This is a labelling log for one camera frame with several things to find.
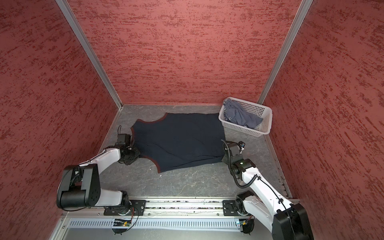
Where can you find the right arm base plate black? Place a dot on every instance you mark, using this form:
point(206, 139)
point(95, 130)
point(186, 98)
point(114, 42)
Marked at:
point(230, 208)

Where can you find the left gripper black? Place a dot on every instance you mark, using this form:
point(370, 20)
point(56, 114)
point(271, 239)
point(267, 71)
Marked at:
point(137, 153)

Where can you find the right controller board with wires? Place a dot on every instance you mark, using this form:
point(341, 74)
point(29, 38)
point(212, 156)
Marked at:
point(246, 226)

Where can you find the left controller board with wires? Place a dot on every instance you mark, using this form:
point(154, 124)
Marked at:
point(121, 226)

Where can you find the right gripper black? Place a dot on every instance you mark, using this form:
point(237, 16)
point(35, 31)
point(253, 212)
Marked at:
point(224, 158)

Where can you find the aluminium mounting rail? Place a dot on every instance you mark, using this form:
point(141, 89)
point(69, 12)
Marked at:
point(183, 207)

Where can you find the white plastic laundry basket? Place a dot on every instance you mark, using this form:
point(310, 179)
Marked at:
point(262, 112)

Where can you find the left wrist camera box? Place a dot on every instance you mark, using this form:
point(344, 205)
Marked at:
point(123, 140)

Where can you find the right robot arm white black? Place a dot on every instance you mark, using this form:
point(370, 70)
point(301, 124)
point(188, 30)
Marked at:
point(284, 220)

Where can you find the left aluminium corner post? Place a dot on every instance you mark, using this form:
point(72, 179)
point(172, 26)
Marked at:
point(81, 36)

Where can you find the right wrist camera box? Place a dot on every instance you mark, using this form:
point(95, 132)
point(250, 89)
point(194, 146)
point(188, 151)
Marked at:
point(241, 145)

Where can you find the white slotted cable duct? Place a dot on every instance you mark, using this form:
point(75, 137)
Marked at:
point(229, 225)

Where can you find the aluminium corner post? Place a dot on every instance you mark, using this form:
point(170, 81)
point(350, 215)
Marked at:
point(291, 35)
point(81, 36)

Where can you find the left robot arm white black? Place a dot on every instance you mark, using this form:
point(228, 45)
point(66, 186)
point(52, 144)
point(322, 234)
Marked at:
point(80, 185)

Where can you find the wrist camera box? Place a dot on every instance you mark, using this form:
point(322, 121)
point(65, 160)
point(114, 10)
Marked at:
point(123, 140)
point(241, 145)

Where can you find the grey blue tank top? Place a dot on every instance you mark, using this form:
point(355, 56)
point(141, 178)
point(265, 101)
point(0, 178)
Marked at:
point(236, 114)

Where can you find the controller board with wires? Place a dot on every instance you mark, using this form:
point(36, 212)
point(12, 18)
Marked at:
point(121, 226)
point(246, 226)

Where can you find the right aluminium corner post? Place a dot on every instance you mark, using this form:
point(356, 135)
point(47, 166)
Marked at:
point(291, 35)

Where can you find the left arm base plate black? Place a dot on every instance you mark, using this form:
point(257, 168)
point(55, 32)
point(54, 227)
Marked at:
point(136, 208)

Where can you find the navy tank top red trim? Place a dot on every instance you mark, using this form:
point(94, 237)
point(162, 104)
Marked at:
point(178, 141)

